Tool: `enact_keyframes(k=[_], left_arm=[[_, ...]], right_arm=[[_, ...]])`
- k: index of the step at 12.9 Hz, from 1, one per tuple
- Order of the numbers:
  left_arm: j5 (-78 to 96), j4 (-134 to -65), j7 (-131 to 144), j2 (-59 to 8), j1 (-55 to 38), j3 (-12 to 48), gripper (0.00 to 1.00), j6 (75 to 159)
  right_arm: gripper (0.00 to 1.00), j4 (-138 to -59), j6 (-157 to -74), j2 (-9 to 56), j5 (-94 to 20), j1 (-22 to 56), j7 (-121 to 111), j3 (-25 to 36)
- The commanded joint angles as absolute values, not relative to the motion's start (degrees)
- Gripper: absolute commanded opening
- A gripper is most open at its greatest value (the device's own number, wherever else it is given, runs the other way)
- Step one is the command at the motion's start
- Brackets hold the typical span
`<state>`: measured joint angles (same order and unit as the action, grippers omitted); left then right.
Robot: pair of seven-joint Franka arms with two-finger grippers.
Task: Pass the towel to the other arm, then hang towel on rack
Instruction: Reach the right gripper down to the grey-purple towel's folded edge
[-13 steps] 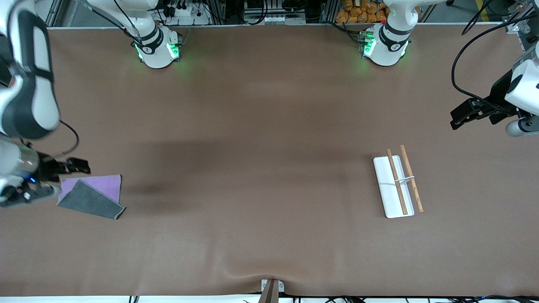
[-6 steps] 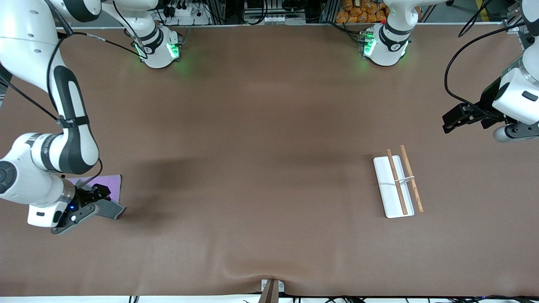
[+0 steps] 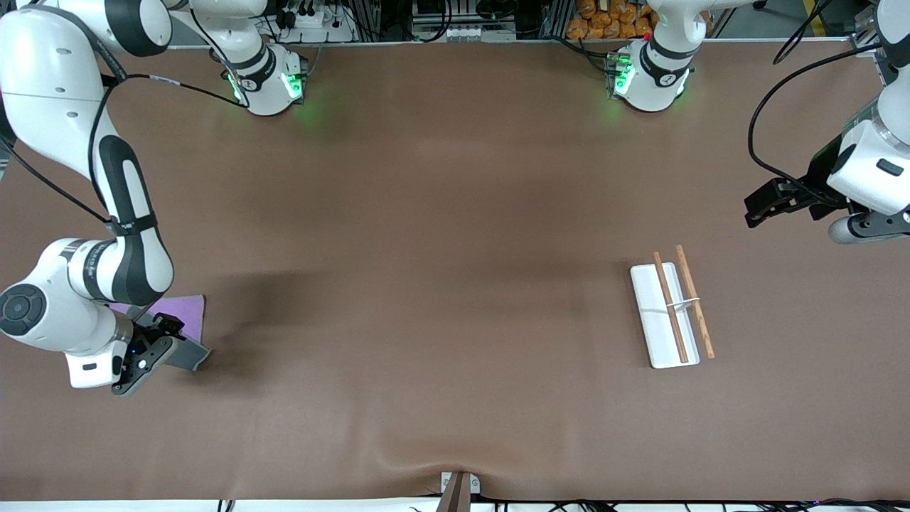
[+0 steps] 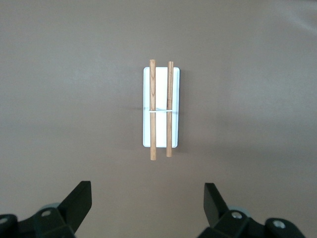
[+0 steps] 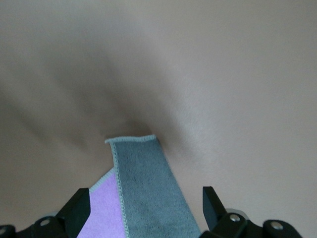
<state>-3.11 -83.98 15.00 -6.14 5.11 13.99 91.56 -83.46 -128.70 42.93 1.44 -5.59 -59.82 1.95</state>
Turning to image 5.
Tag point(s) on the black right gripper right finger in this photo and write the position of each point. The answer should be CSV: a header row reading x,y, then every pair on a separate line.
x,y
213,213

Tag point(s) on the purple and grey towel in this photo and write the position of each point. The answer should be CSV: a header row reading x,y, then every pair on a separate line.
x,y
148,188

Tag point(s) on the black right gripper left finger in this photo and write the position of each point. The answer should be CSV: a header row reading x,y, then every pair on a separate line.
x,y
74,213

